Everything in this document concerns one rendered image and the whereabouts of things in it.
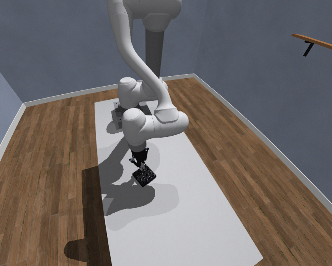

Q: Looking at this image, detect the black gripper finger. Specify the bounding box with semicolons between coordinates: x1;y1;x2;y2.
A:
129;156;143;171
141;147;149;169

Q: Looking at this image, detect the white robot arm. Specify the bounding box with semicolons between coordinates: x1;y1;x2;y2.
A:
107;0;189;152

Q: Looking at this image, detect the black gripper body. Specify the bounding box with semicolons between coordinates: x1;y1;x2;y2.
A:
131;149;146;159

